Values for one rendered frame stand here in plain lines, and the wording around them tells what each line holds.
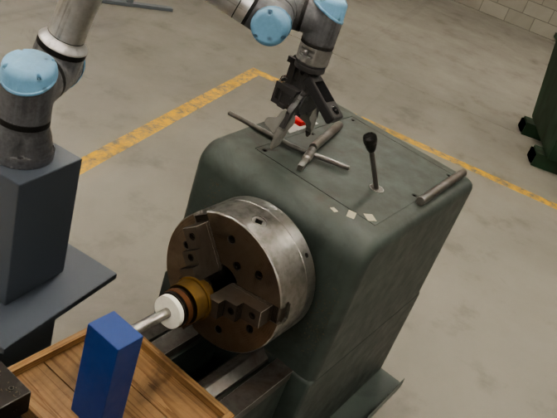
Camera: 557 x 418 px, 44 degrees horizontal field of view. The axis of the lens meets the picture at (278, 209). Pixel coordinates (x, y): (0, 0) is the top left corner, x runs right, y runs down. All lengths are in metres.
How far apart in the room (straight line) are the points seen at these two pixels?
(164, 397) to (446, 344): 2.19
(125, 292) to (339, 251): 1.73
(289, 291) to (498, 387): 2.14
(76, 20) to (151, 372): 0.79
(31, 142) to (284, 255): 0.63
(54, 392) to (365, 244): 0.68
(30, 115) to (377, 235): 0.79
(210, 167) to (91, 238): 1.77
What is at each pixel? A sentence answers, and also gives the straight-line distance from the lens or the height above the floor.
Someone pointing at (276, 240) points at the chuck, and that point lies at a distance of 1.38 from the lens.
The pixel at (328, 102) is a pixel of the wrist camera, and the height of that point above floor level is 1.42.
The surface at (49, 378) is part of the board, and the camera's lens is 1.47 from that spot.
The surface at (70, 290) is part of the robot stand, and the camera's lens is 1.86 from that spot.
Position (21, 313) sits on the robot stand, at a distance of 1.79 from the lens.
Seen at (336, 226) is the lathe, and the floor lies 1.24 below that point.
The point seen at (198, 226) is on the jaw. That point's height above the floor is 1.19.
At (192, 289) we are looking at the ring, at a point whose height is 1.12.
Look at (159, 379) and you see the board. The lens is 1.50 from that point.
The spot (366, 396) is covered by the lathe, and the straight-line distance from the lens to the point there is 2.16.
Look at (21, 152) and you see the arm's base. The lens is 1.64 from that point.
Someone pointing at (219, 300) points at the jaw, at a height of 1.11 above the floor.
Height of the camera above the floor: 1.97
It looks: 30 degrees down
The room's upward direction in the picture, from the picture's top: 19 degrees clockwise
